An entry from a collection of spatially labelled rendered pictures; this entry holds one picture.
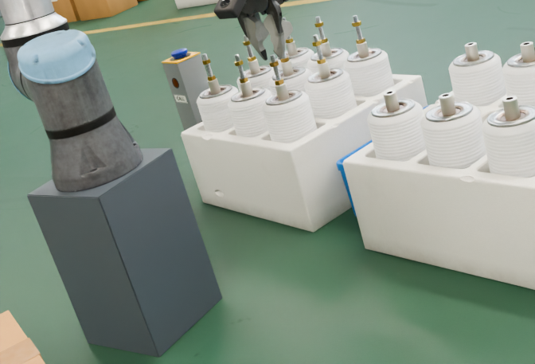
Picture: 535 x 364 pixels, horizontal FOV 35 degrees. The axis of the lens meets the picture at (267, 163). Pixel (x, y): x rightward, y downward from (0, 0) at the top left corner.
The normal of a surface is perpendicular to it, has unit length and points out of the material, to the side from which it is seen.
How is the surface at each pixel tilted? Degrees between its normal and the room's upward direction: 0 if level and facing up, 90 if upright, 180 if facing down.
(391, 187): 90
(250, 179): 90
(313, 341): 0
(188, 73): 90
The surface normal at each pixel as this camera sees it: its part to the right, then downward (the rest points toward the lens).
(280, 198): -0.74, 0.42
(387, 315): -0.27, -0.90
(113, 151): 0.56, -0.19
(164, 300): 0.79, 0.00
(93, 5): -0.57, 0.44
